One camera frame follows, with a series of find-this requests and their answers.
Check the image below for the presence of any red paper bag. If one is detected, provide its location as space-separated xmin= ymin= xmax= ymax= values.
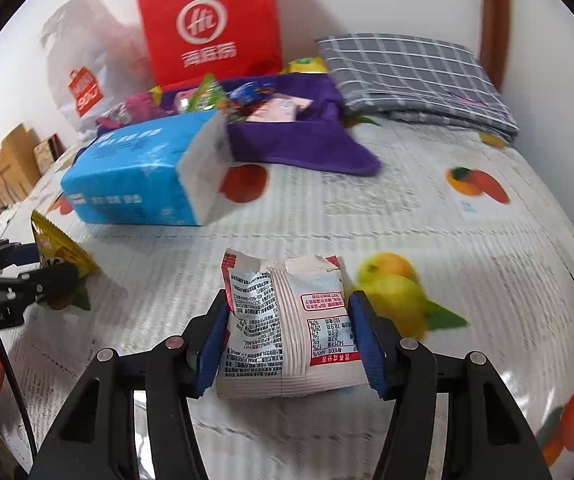
xmin=135 ymin=0 xmax=284 ymax=86

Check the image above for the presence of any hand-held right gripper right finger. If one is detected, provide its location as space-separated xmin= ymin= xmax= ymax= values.
xmin=347 ymin=290 xmax=553 ymax=480

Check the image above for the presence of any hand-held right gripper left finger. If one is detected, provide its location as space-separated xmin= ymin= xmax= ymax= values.
xmin=28 ymin=292 xmax=233 ymax=480

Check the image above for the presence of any purple towel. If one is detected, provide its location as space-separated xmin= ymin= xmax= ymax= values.
xmin=94 ymin=74 xmax=382 ymax=177

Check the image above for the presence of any brown wooden door frame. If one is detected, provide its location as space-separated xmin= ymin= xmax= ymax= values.
xmin=480 ymin=0 xmax=510 ymax=91

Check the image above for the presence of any black cable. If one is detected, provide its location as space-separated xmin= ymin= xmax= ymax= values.
xmin=0 ymin=327 xmax=38 ymax=466

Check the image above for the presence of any wooden headboard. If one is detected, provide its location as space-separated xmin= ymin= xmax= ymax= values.
xmin=0 ymin=124 xmax=42 ymax=211

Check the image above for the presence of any white plastic shopping bag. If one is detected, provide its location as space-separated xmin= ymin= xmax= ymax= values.
xmin=41 ymin=0 xmax=160 ymax=136

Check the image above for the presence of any blue snack packet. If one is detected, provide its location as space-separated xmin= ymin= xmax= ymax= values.
xmin=227 ymin=80 xmax=275 ymax=106

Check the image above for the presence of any pale pink snack packet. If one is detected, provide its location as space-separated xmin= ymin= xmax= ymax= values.
xmin=246 ymin=96 xmax=313 ymax=123

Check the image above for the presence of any yellow triangular snack packet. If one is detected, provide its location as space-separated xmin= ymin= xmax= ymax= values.
xmin=31 ymin=210 xmax=100 ymax=281

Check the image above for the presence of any grey checked folded cloth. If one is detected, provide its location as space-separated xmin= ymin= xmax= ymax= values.
xmin=315 ymin=34 xmax=520 ymax=143

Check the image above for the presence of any pink snack bag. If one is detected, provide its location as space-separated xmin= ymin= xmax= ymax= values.
xmin=102 ymin=91 xmax=160 ymax=128

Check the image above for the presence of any fruit print bed sheet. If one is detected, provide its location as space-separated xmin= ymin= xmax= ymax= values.
xmin=0 ymin=110 xmax=574 ymax=480

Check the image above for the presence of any yellow green snack packet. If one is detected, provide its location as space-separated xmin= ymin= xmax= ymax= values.
xmin=287 ymin=56 xmax=329 ymax=75

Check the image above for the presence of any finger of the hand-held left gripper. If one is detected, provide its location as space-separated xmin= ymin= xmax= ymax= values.
xmin=0 ymin=241 xmax=42 ymax=275
xmin=0 ymin=262 xmax=80 ymax=307

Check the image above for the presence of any blue tissue pack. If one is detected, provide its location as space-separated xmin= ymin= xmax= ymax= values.
xmin=61 ymin=110 xmax=235 ymax=226

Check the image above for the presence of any white red snack packet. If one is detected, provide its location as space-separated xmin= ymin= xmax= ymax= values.
xmin=215 ymin=247 xmax=368 ymax=400

